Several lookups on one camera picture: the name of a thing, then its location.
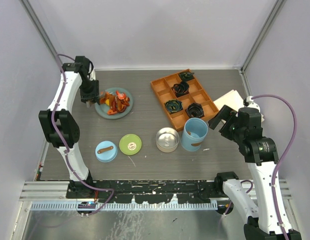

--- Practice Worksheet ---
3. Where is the rolled dark tie top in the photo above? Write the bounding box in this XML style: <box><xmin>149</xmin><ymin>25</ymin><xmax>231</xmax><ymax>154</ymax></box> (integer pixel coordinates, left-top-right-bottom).
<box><xmin>178</xmin><ymin>71</ymin><xmax>194</xmax><ymax>82</ymax></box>

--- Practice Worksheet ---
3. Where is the white folded cloth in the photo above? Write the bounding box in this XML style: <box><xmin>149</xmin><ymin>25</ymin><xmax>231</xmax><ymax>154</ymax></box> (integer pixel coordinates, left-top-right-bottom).
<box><xmin>213</xmin><ymin>89</ymin><xmax>266</xmax><ymax>123</ymax></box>

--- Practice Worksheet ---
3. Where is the blue lid with strap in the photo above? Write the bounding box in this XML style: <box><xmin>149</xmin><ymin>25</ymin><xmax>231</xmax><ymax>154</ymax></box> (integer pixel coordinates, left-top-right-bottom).
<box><xmin>95</xmin><ymin>140</ymin><xmax>118</xmax><ymax>163</ymax></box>

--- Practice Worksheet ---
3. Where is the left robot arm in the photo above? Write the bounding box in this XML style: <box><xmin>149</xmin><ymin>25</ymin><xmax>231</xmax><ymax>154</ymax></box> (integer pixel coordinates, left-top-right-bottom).
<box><xmin>38</xmin><ymin>56</ymin><xmax>100</xmax><ymax>198</ymax></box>

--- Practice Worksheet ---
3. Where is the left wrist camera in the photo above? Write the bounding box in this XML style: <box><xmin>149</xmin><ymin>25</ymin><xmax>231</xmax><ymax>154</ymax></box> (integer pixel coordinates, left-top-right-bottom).
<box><xmin>75</xmin><ymin>55</ymin><xmax>94</xmax><ymax>75</ymax></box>

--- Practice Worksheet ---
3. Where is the green round lid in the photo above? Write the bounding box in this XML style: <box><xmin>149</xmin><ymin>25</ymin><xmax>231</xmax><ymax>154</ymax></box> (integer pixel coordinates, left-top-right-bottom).
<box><xmin>119</xmin><ymin>133</ymin><xmax>142</xmax><ymax>156</ymax></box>

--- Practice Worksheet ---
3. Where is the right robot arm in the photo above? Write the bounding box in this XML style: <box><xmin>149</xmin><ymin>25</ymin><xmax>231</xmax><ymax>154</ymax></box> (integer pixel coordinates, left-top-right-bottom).
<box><xmin>208</xmin><ymin>105</ymin><xmax>302</xmax><ymax>240</ymax></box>

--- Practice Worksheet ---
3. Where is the slotted cable duct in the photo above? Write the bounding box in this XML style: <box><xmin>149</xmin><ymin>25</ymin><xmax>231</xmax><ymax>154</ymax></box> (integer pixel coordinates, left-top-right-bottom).
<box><xmin>30</xmin><ymin>200</ymin><xmax>218</xmax><ymax>211</ymax></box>

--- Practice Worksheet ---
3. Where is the blue cylindrical lunch container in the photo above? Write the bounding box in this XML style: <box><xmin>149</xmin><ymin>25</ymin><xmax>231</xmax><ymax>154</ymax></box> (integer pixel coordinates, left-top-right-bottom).
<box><xmin>181</xmin><ymin>117</ymin><xmax>209</xmax><ymax>152</ymax></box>

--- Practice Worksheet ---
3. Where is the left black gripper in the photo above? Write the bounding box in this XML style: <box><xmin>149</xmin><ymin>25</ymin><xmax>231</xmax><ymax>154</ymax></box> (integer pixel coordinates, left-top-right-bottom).
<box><xmin>79</xmin><ymin>78</ymin><xmax>100</xmax><ymax>106</ymax></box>

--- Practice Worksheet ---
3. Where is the orange wooden compartment tray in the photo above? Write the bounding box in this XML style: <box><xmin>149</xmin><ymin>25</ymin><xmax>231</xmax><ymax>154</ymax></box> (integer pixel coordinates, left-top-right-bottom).
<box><xmin>150</xmin><ymin>69</ymin><xmax>219</xmax><ymax>132</ymax></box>

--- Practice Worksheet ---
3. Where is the grey-blue plate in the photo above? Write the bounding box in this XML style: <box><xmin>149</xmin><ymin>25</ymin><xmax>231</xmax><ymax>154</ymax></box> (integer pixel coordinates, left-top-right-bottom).
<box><xmin>94</xmin><ymin>87</ymin><xmax>134</xmax><ymax>120</ymax></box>

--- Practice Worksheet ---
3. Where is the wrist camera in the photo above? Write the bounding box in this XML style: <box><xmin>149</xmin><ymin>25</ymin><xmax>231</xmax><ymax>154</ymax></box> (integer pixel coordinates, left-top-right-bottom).
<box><xmin>75</xmin><ymin>55</ymin><xmax>94</xmax><ymax>75</ymax></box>
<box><xmin>237</xmin><ymin>96</ymin><xmax>263</xmax><ymax>138</ymax></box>

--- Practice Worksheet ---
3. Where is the pile of food pieces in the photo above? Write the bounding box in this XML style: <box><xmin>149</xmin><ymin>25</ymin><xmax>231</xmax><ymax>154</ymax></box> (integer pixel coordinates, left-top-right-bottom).
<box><xmin>99</xmin><ymin>90</ymin><xmax>130</xmax><ymax>116</ymax></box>

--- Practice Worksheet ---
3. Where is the silver metal bowl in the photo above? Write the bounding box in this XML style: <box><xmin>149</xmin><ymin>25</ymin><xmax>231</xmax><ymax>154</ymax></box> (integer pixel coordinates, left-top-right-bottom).
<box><xmin>155</xmin><ymin>127</ymin><xmax>180</xmax><ymax>153</ymax></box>

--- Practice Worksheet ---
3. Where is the rolled black tie right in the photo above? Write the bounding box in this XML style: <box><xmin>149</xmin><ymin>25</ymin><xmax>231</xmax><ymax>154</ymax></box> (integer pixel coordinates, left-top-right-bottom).
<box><xmin>186</xmin><ymin>102</ymin><xmax>205</xmax><ymax>119</ymax></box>

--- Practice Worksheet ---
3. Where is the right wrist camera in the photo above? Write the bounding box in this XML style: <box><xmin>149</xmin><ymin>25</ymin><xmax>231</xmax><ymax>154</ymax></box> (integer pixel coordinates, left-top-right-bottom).
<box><xmin>237</xmin><ymin>96</ymin><xmax>263</xmax><ymax>138</ymax></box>

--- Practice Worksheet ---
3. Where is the rolled dark tie middle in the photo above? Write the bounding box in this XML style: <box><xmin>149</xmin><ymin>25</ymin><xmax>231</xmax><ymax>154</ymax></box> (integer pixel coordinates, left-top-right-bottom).
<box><xmin>172</xmin><ymin>81</ymin><xmax>190</xmax><ymax>98</ymax></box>

